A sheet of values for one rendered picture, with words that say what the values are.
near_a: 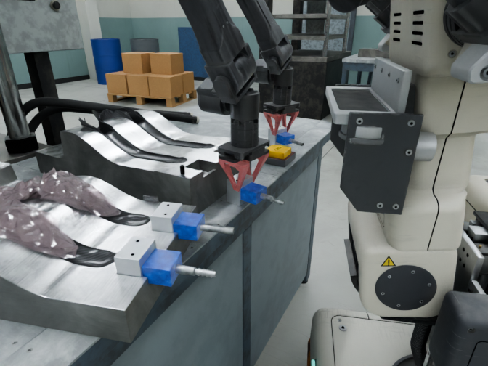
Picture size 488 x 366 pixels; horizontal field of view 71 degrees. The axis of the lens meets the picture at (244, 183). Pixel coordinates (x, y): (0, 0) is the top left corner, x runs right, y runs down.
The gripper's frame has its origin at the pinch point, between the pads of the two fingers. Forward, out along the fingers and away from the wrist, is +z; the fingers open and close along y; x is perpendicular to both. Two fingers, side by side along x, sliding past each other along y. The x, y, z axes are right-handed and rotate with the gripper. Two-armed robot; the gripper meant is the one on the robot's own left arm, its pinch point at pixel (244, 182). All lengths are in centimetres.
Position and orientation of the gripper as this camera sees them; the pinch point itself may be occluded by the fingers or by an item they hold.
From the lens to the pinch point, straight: 74.7
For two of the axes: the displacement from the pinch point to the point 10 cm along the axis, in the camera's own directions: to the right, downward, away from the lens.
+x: 8.1, 2.6, -5.3
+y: -5.9, 3.5, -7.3
